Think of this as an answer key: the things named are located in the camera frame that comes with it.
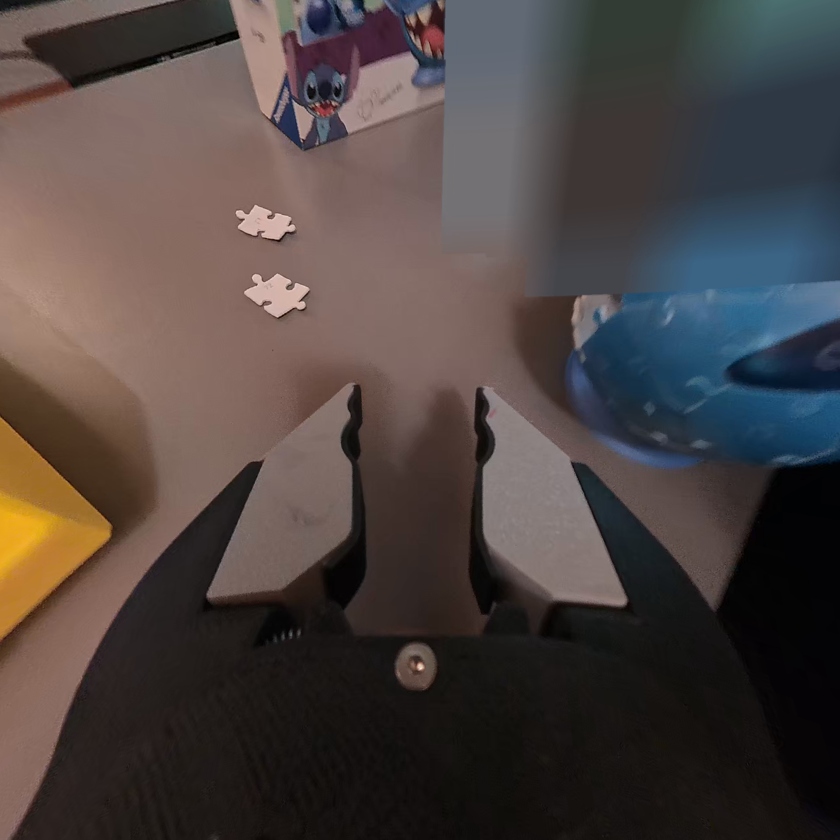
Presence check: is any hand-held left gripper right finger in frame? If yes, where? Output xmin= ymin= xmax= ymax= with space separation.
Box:
xmin=469 ymin=386 xmax=629 ymax=635

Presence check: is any person's dark clothed torso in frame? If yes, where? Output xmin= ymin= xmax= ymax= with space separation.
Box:
xmin=718 ymin=459 xmax=840 ymax=840

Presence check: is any yellow plastic bin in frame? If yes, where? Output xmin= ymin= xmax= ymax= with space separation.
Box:
xmin=0 ymin=416 xmax=112 ymax=641

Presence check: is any black flat device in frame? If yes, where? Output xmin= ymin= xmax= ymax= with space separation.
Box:
xmin=25 ymin=0 xmax=240 ymax=88

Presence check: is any cartoon printed puzzle box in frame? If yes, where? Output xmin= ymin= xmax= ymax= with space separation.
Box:
xmin=230 ymin=0 xmax=446 ymax=152

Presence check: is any white puzzle piece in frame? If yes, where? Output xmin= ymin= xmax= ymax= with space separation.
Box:
xmin=236 ymin=205 xmax=296 ymax=240
xmin=244 ymin=272 xmax=311 ymax=319

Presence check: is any blue puzzle ball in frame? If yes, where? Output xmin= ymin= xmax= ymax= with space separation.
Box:
xmin=571 ymin=282 xmax=840 ymax=467

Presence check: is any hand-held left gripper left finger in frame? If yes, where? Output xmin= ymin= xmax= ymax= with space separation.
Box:
xmin=206 ymin=384 xmax=368 ymax=611

